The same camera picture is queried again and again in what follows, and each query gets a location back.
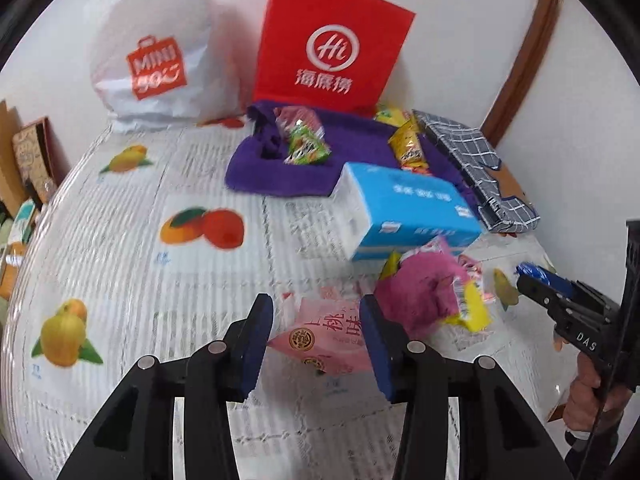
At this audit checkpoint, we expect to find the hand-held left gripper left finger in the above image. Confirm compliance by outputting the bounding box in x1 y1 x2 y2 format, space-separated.
57 292 275 480

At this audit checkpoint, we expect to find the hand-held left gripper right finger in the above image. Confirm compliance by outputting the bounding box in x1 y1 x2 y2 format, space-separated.
359 294 573 480

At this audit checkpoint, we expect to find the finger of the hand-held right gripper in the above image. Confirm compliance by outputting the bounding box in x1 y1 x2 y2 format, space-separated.
519 262 609 311
517 275 571 314

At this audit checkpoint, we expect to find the pink peach snack packet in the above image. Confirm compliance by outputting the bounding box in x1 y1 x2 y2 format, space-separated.
267 287 373 376

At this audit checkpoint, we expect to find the magenta snack packet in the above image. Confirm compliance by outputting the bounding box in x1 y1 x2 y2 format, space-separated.
375 237 493 333

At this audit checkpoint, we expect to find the yellow snack packet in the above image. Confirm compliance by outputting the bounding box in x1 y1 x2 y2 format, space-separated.
389 120 433 173

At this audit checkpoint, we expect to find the green snack packet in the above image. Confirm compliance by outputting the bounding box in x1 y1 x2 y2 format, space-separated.
284 122 332 166

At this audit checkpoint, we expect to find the purple towel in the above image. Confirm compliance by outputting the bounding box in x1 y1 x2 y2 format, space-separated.
225 101 483 206

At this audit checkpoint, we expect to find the person's right hand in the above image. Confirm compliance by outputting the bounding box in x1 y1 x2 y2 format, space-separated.
562 351 632 429

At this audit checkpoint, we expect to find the fruit print tablecloth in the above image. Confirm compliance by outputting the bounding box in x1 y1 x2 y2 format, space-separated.
0 117 586 480

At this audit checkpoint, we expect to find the grey checked folded cloth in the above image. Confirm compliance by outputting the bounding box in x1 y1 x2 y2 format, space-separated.
412 109 542 233

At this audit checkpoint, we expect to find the blue tissue pack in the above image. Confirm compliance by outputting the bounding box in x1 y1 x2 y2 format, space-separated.
332 162 483 262

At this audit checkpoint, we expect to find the yellow chips bag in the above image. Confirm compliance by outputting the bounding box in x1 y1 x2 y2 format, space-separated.
375 104 418 128

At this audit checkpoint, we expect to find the wooden nightstand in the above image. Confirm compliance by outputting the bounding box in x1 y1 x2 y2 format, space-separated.
0 240 26 301

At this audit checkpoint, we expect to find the green white box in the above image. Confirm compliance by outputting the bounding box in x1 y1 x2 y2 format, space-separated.
12 199 43 241

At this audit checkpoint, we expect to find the white plastic shopping bag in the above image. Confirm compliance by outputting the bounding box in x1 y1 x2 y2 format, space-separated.
90 0 241 133

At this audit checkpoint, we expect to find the wooden bed headboard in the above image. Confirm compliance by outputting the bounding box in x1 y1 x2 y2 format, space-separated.
0 100 31 211

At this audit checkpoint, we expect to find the red paper bag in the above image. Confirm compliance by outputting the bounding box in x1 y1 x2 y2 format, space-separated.
252 0 417 118

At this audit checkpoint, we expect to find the brown wooden door frame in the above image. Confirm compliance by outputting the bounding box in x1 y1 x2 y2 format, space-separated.
480 0 566 146

